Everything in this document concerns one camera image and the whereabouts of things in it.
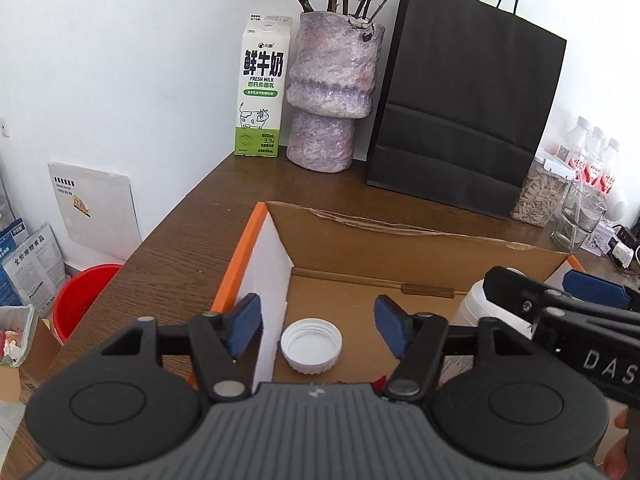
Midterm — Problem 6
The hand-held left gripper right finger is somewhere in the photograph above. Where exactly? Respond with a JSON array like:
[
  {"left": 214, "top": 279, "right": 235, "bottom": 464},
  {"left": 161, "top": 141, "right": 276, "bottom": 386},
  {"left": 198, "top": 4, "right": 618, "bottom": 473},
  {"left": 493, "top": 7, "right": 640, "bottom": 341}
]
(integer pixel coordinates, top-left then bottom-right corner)
[{"left": 374, "top": 295, "right": 538, "bottom": 403}]

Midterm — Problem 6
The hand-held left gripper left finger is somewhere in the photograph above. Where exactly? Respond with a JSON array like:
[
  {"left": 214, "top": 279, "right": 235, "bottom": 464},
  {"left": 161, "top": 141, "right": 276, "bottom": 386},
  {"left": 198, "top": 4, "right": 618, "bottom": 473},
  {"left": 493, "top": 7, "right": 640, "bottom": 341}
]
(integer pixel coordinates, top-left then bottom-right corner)
[{"left": 101, "top": 294, "right": 264, "bottom": 403}]

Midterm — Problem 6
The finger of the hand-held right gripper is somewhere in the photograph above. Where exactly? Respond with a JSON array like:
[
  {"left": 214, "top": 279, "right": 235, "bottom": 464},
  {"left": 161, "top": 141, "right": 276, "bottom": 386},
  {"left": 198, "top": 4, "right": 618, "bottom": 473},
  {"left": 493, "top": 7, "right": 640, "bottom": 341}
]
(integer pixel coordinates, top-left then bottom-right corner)
[
  {"left": 561, "top": 269, "right": 640, "bottom": 311},
  {"left": 484, "top": 266, "right": 576, "bottom": 351}
]

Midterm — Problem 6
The white plastic bottle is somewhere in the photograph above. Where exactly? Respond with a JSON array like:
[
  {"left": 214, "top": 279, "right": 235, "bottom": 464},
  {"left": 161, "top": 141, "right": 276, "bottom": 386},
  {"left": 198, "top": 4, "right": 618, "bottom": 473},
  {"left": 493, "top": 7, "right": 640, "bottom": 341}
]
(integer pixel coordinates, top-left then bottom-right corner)
[{"left": 440, "top": 267, "right": 538, "bottom": 378}]

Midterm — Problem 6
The red and orange cardboard box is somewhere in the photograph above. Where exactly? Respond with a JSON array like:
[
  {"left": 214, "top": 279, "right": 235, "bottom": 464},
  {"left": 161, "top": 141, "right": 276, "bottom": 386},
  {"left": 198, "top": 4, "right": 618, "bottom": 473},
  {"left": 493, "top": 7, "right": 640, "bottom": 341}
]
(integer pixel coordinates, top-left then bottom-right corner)
[{"left": 189, "top": 201, "right": 588, "bottom": 396}]

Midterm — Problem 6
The white bottle cap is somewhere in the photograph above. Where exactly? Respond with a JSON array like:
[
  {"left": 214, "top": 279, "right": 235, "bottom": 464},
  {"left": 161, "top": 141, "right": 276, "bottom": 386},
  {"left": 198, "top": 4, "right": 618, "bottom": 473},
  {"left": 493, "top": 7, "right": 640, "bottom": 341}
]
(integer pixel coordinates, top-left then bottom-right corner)
[{"left": 280, "top": 318, "right": 343, "bottom": 375}]

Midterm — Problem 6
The clear container of seeds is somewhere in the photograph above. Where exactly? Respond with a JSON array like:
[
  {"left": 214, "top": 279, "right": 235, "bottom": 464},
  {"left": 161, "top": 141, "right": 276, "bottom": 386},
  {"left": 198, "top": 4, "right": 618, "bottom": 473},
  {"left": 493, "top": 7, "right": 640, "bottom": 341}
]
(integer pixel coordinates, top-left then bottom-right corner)
[{"left": 510, "top": 150, "right": 576, "bottom": 226}]

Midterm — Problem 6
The person's right hand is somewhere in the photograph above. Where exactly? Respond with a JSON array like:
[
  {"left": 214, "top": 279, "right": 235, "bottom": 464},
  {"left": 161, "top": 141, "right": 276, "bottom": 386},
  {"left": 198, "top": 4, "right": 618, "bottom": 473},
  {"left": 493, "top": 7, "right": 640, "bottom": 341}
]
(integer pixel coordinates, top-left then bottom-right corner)
[{"left": 604, "top": 406, "right": 640, "bottom": 480}]

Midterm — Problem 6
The white charger plug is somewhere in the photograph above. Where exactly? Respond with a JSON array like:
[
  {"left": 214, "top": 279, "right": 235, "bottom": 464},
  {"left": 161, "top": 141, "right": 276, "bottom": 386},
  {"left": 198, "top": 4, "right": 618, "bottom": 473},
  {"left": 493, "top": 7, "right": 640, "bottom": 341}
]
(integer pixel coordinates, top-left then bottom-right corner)
[{"left": 607, "top": 240, "right": 635, "bottom": 268}]

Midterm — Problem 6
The white printed tin box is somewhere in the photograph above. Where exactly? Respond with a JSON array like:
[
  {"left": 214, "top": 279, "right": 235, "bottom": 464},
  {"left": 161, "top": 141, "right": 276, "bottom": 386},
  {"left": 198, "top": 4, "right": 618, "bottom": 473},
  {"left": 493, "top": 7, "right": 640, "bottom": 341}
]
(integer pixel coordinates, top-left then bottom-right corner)
[{"left": 582, "top": 225, "right": 618, "bottom": 256}]

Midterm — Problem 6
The black power strip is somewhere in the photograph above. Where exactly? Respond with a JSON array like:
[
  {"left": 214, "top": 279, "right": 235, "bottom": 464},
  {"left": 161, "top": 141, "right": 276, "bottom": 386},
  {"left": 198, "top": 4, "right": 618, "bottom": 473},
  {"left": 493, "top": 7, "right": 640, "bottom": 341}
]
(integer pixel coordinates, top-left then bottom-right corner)
[{"left": 612, "top": 225, "right": 640, "bottom": 248}]

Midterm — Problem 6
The white round speaker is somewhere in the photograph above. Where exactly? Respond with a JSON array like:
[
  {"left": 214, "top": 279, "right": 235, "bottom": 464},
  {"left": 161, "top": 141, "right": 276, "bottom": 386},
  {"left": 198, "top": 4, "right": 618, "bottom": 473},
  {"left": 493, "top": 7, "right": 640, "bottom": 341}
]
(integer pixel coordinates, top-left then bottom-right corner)
[{"left": 602, "top": 187, "right": 631, "bottom": 226}]

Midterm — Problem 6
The clear water bottle red label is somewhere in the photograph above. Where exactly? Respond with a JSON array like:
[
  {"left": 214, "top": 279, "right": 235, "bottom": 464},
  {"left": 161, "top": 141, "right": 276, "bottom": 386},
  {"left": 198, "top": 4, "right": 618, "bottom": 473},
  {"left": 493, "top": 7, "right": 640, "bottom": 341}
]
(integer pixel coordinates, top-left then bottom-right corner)
[
  {"left": 575, "top": 126, "right": 607, "bottom": 186},
  {"left": 556, "top": 116, "right": 592, "bottom": 171},
  {"left": 590, "top": 138, "right": 622, "bottom": 196}
]

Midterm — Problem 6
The red plastic bucket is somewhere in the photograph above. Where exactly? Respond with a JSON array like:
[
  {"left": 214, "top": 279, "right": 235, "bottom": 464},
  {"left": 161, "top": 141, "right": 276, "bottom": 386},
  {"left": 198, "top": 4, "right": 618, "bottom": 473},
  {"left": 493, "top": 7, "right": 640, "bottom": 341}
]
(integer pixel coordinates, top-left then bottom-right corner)
[{"left": 52, "top": 263, "right": 123, "bottom": 346}]

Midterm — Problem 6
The white cardboard envelope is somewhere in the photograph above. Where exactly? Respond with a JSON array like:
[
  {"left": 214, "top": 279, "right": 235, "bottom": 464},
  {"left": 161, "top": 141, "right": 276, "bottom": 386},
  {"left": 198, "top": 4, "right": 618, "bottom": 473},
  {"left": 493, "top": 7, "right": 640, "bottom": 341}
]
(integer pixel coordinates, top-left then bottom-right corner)
[{"left": 48, "top": 162, "right": 142, "bottom": 275}]

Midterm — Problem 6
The black paper bag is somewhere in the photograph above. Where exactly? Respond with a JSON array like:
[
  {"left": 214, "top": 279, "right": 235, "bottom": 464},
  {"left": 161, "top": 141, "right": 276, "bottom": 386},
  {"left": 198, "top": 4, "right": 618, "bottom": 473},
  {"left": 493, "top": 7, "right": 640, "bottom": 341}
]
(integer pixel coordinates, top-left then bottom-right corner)
[{"left": 366, "top": 0, "right": 568, "bottom": 221}]

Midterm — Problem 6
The white and green milk carton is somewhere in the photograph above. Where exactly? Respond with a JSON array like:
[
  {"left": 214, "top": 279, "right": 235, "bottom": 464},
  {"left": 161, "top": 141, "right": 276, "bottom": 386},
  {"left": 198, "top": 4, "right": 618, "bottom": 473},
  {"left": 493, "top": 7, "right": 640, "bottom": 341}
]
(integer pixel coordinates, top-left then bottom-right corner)
[{"left": 234, "top": 15, "right": 293, "bottom": 158}]

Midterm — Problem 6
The white pet food bag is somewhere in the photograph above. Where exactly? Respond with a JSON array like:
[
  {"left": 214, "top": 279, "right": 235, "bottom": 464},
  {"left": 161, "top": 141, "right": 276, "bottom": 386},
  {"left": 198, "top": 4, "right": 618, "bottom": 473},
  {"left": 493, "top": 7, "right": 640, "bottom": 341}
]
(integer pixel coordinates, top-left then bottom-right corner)
[{"left": 2, "top": 222, "right": 66, "bottom": 306}]

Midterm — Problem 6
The brown cardboard box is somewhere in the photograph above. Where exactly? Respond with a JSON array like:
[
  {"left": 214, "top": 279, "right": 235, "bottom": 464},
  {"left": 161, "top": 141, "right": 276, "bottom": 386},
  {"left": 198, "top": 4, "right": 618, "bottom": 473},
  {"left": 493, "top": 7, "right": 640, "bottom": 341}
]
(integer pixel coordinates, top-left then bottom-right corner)
[{"left": 0, "top": 317, "right": 63, "bottom": 403}]

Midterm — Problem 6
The small bin with trash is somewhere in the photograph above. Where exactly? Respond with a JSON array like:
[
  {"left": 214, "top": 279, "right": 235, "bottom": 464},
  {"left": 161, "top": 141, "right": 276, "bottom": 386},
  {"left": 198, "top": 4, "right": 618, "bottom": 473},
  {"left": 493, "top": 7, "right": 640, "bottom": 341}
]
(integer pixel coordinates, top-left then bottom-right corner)
[{"left": 0, "top": 304, "right": 38, "bottom": 368}]

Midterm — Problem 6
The purple textured vase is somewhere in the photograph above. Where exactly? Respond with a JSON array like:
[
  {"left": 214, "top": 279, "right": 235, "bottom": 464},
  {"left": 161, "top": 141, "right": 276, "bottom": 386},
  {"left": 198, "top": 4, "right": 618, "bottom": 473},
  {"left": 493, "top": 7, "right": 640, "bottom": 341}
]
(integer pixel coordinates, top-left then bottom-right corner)
[{"left": 286, "top": 11, "right": 386, "bottom": 173}]

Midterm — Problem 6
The blue pet food bag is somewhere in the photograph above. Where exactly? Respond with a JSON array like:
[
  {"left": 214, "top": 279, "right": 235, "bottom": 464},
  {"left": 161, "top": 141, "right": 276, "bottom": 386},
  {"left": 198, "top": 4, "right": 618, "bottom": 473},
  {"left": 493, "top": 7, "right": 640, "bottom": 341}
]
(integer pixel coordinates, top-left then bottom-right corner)
[{"left": 0, "top": 217, "right": 26, "bottom": 311}]

